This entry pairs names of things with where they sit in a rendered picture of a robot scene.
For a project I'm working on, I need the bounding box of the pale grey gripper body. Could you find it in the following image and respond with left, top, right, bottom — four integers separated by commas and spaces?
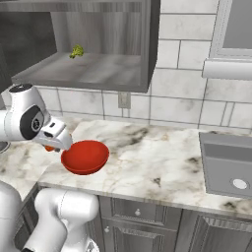
32, 125, 74, 153

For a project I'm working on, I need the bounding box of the grey open wall cabinet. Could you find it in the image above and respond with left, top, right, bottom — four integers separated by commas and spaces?
0, 0, 161, 95

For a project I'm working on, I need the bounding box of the grey sink basin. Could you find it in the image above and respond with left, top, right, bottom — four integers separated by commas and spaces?
198, 131, 252, 200

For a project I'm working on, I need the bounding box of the grey drawer front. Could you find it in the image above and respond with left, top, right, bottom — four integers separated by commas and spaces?
110, 196, 182, 228

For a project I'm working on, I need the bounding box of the grey wall outlet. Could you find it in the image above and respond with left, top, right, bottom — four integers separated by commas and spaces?
117, 91, 132, 109

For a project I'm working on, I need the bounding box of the green broccoli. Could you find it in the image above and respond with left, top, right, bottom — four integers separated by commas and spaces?
68, 44, 86, 60

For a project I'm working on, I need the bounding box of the grey base cabinet door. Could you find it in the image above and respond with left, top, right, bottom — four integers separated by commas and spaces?
12, 191, 41, 252
99, 218, 179, 252
175, 210, 252, 252

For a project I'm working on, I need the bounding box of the red bowl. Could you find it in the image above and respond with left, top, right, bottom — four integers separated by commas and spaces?
60, 139, 111, 176

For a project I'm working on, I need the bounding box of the white framed window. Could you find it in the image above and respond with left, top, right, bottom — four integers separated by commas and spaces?
201, 0, 252, 82

